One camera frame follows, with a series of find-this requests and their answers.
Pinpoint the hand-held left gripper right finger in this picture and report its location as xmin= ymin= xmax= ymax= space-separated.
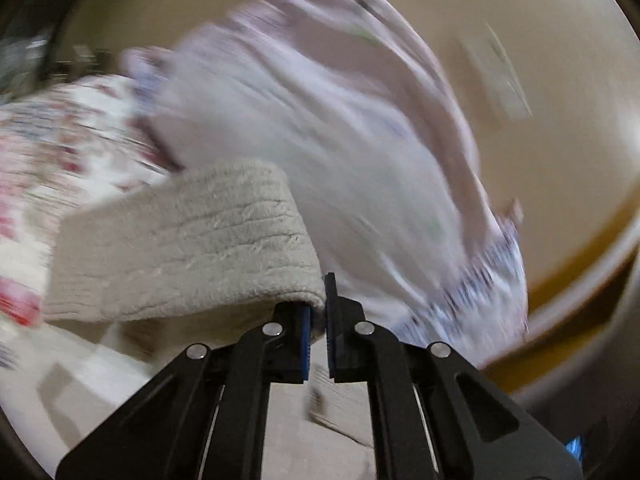
xmin=324 ymin=272 xmax=585 ymax=480

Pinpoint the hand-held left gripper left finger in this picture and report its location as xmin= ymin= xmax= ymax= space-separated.
xmin=55 ymin=301 xmax=315 ymax=480

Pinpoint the beige ribbed fleece cloth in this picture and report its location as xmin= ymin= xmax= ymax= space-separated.
xmin=42 ymin=157 xmax=326 ymax=343

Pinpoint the pale pink garment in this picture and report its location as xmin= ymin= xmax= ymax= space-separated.
xmin=120 ymin=0 xmax=531 ymax=371

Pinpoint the floral printed blanket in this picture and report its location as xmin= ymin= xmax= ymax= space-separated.
xmin=0 ymin=74 xmax=173 ymax=331

